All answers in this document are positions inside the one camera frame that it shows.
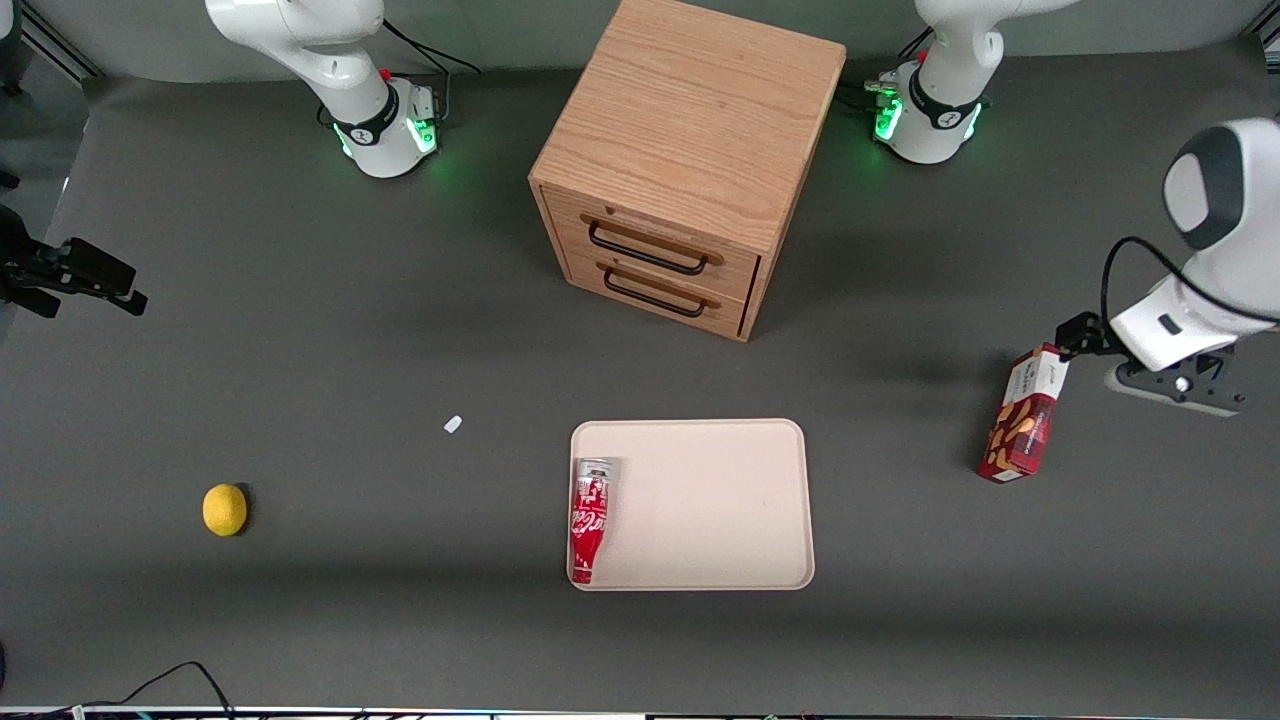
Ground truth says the black camera on mount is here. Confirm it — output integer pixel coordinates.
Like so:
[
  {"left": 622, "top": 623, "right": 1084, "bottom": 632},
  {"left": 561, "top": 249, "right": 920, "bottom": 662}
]
[{"left": 0, "top": 204, "right": 149, "bottom": 320}]

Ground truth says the wooden drawer cabinet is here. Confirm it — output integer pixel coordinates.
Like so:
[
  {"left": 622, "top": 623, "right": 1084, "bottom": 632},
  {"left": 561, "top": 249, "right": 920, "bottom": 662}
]
[{"left": 528, "top": 0, "right": 848, "bottom": 343}]

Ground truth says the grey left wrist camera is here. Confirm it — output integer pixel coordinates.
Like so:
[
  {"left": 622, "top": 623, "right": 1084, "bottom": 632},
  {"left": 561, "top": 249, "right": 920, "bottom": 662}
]
[{"left": 1104, "top": 352, "right": 1248, "bottom": 418}]

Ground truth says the black frame rail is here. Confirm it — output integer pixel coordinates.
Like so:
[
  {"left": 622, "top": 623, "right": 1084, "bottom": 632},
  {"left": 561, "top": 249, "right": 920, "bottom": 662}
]
[{"left": 18, "top": 0, "right": 103, "bottom": 83}]

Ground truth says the red cookie box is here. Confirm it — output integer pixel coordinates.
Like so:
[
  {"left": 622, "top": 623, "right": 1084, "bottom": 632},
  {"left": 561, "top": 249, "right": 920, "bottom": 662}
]
[{"left": 978, "top": 343, "right": 1071, "bottom": 485}]

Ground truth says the larger black drawer handle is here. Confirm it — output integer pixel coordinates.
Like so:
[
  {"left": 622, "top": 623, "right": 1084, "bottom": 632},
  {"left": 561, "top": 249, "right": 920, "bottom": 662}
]
[{"left": 587, "top": 219, "right": 708, "bottom": 277}]

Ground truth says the yellow lemon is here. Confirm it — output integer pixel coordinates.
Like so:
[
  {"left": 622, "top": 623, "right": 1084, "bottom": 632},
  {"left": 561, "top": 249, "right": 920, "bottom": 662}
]
[{"left": 202, "top": 483, "right": 249, "bottom": 538}]

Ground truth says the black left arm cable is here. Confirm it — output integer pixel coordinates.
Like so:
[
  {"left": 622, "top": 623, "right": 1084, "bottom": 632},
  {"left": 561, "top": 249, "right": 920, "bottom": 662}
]
[{"left": 1100, "top": 236, "right": 1280, "bottom": 327}]

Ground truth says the black cable on table edge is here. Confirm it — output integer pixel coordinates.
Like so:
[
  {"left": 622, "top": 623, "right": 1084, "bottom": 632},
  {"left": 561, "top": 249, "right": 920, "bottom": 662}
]
[{"left": 75, "top": 661, "right": 237, "bottom": 717}]

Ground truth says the wooden drawer with smaller handle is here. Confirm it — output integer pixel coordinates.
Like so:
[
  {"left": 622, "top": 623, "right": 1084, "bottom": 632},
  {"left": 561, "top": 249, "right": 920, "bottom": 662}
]
[{"left": 563, "top": 248, "right": 753, "bottom": 337}]

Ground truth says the smaller black drawer handle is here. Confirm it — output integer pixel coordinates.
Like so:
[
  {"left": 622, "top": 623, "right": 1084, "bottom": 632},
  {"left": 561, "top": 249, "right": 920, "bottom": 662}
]
[{"left": 602, "top": 267, "right": 708, "bottom": 320}]

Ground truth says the red cola bottle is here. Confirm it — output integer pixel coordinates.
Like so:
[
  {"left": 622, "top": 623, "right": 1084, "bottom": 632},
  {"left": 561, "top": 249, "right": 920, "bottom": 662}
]
[{"left": 569, "top": 458, "right": 614, "bottom": 585}]

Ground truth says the black right arm base cable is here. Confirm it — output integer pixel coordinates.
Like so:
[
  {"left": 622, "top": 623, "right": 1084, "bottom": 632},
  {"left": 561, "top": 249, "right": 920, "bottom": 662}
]
[{"left": 382, "top": 18, "right": 483, "bottom": 123}]

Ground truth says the beige plastic tray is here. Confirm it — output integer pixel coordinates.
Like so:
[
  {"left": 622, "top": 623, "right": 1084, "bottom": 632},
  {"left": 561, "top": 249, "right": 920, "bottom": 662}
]
[{"left": 567, "top": 418, "right": 816, "bottom": 592}]

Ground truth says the wooden drawer with larger handle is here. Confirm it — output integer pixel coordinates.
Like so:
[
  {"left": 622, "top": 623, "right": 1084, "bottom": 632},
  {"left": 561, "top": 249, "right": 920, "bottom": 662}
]
[{"left": 543, "top": 186, "right": 763, "bottom": 304}]

